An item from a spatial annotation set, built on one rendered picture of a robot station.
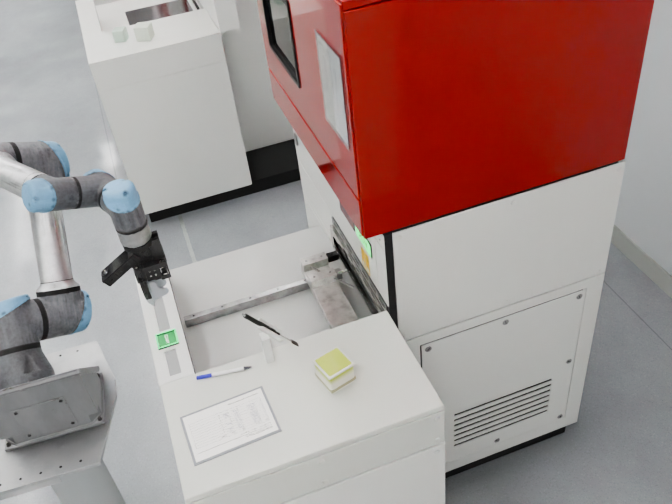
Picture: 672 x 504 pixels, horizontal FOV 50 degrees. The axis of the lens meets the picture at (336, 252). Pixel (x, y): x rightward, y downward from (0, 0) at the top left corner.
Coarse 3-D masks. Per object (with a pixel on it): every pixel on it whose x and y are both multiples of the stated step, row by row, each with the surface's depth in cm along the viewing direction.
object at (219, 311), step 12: (276, 288) 223; (288, 288) 222; (300, 288) 224; (240, 300) 220; (252, 300) 220; (264, 300) 222; (204, 312) 218; (216, 312) 218; (228, 312) 220; (192, 324) 218
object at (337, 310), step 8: (304, 272) 223; (312, 272) 222; (320, 288) 216; (328, 288) 216; (336, 288) 216; (320, 296) 214; (328, 296) 213; (336, 296) 213; (344, 296) 213; (320, 304) 211; (328, 304) 211; (336, 304) 211; (344, 304) 210; (328, 312) 208; (336, 312) 208; (344, 312) 208; (352, 312) 207; (328, 320) 206; (336, 320) 206; (344, 320) 205; (352, 320) 205
